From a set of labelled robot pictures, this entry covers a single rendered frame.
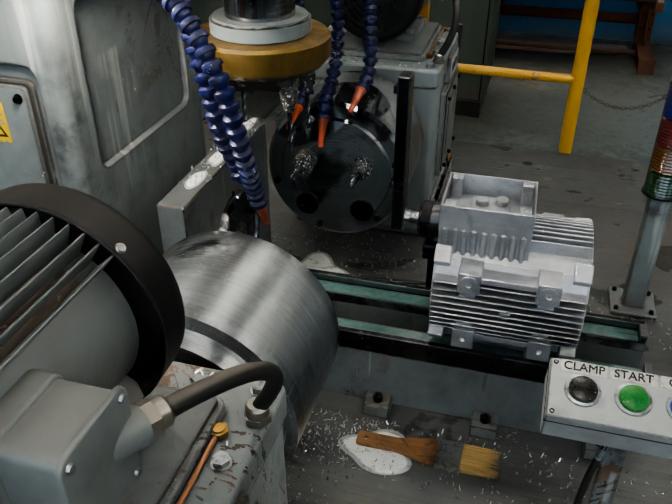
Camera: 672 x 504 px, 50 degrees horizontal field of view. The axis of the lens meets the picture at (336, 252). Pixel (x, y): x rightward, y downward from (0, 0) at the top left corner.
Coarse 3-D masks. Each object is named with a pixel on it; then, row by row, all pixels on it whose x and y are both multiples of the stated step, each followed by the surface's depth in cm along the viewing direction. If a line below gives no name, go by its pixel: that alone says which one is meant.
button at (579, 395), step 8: (584, 376) 76; (576, 384) 75; (584, 384) 75; (592, 384) 75; (576, 392) 74; (584, 392) 74; (592, 392) 74; (576, 400) 75; (584, 400) 74; (592, 400) 74
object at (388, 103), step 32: (352, 96) 121; (384, 96) 125; (352, 128) 119; (384, 128) 118; (416, 128) 130; (288, 160) 126; (320, 160) 124; (352, 160) 122; (384, 160) 121; (416, 160) 130; (288, 192) 129; (320, 192) 127; (352, 192) 125; (384, 192) 124; (320, 224) 131; (352, 224) 129
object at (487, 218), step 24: (456, 192) 100; (480, 192) 101; (504, 192) 100; (528, 192) 97; (456, 216) 93; (480, 216) 92; (504, 216) 91; (528, 216) 90; (456, 240) 95; (480, 240) 94; (504, 240) 93; (528, 240) 92
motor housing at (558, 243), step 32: (544, 224) 96; (576, 224) 96; (544, 256) 94; (576, 256) 93; (448, 288) 95; (480, 288) 93; (512, 288) 92; (576, 288) 92; (448, 320) 98; (480, 320) 96; (512, 320) 95; (544, 320) 93; (576, 320) 92
